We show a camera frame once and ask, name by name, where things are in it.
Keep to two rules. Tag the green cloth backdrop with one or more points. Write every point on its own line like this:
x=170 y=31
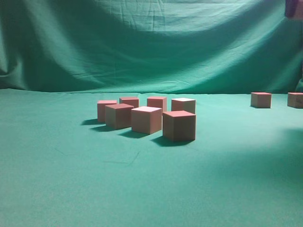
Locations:
x=60 y=167

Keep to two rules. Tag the pink cube moved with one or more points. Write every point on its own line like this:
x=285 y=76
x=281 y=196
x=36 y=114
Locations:
x=183 y=104
x=157 y=101
x=134 y=101
x=118 y=116
x=101 y=108

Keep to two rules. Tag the pink cube column second-far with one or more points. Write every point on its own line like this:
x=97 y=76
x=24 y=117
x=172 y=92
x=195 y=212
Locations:
x=179 y=126

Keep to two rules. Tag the pink cube column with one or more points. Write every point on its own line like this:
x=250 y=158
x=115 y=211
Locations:
x=294 y=9
x=261 y=99
x=295 y=100
x=146 y=119

